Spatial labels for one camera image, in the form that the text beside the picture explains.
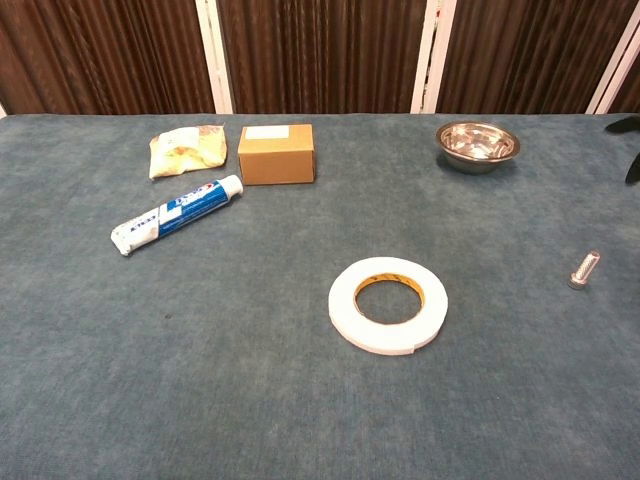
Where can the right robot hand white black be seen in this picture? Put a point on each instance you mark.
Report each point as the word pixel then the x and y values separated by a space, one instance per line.
pixel 634 167

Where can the small metal bolt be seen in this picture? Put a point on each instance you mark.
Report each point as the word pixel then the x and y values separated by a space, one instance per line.
pixel 582 270

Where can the brown ribbed partition panel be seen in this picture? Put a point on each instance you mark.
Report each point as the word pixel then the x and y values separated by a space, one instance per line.
pixel 100 55
pixel 525 55
pixel 325 55
pixel 629 92

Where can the stainless steel bowl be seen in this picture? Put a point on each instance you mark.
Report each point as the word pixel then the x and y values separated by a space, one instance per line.
pixel 477 145

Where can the white tape roll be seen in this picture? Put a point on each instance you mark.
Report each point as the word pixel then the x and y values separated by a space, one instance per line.
pixel 345 305

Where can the brown cardboard box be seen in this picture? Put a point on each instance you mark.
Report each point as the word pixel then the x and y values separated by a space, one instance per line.
pixel 276 157

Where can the blue felt table mat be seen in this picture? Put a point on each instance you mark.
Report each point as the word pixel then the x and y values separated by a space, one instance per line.
pixel 250 350

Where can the yellow snack packet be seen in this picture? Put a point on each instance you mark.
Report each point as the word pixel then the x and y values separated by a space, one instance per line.
pixel 187 150

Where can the blue white toothpaste tube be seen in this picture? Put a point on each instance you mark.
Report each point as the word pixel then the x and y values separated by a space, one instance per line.
pixel 175 215

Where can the white partition post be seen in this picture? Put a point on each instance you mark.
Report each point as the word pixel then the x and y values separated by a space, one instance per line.
pixel 215 55
pixel 612 75
pixel 430 55

